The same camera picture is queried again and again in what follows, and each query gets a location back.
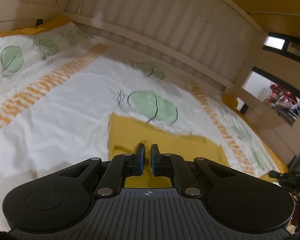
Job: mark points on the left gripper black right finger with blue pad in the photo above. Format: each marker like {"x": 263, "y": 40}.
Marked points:
{"x": 173, "y": 166}

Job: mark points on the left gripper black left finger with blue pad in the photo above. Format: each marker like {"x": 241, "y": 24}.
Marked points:
{"x": 115, "y": 172}

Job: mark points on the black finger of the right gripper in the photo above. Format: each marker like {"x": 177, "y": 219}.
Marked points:
{"x": 277, "y": 174}

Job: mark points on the mustard yellow knit sweater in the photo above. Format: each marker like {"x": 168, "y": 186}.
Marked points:
{"x": 150, "y": 139}

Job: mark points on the red clothes pile in doorway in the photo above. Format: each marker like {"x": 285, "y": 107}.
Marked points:
{"x": 284, "y": 103}

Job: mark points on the white leaf-print bed cover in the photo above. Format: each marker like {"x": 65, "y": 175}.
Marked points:
{"x": 59, "y": 90}

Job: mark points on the beige striped wooden headboard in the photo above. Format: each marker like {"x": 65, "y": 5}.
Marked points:
{"x": 209, "y": 39}

